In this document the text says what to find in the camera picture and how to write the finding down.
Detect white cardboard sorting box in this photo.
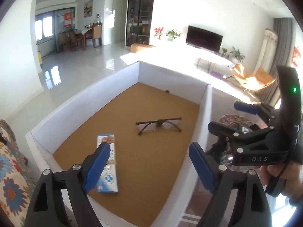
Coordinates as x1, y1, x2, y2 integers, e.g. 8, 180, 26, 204
25, 60, 283, 227

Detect person's right hand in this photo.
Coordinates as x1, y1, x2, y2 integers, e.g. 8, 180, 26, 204
260, 162, 302, 201

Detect grey curtain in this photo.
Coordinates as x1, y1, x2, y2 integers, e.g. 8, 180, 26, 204
259, 18, 294, 107

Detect orange lounge chair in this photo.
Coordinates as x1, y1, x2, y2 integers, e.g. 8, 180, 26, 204
232, 63, 276, 91

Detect floral patterned cloth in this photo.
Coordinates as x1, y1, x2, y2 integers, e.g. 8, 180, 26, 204
1, 120, 35, 226

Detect white floor air conditioner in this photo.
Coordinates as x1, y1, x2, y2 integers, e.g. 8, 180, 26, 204
253, 28, 278, 75

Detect green potted plant right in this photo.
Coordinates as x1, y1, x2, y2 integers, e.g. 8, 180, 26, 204
230, 46, 245, 63

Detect green potted plant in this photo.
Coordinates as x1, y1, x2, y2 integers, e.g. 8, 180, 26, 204
166, 29, 182, 42
230, 46, 245, 63

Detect blue white medicine box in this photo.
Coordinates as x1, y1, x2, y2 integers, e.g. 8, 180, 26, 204
96, 134, 118, 194

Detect black flat television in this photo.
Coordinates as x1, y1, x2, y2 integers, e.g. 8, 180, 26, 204
186, 26, 223, 53

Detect green potted plant left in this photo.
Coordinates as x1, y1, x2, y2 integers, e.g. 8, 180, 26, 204
166, 29, 182, 42

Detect red flower plant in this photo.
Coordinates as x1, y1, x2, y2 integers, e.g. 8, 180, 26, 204
154, 27, 164, 40

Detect dark glass display cabinet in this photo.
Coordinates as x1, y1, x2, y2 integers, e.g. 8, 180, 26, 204
125, 0, 154, 47

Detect wooden dining table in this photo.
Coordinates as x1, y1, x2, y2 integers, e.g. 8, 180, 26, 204
57, 23, 103, 51

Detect red wall hanging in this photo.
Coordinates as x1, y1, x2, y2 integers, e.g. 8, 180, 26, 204
291, 47, 301, 67

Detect black frame eyeglasses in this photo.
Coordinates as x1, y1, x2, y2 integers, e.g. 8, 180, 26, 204
136, 117, 182, 135

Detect framed wall painting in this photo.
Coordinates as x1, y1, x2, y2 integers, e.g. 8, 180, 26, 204
84, 0, 94, 18

